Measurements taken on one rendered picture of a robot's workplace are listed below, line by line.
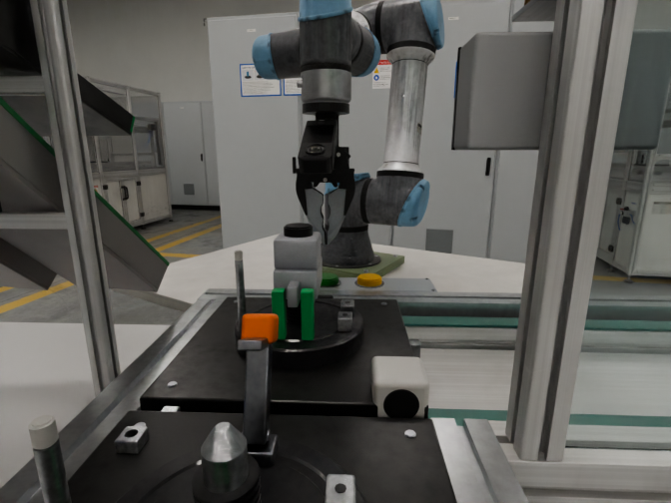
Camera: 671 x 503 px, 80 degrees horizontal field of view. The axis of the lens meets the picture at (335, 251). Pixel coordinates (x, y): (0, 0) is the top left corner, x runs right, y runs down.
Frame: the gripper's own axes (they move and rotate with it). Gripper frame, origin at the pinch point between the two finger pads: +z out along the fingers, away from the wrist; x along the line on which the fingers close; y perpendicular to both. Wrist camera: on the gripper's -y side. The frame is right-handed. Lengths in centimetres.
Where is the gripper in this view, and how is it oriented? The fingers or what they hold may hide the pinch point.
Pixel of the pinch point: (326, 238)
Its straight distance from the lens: 63.1
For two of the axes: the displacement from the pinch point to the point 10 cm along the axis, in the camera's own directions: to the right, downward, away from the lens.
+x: -10.0, -0.1, 0.4
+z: 0.0, 9.7, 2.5
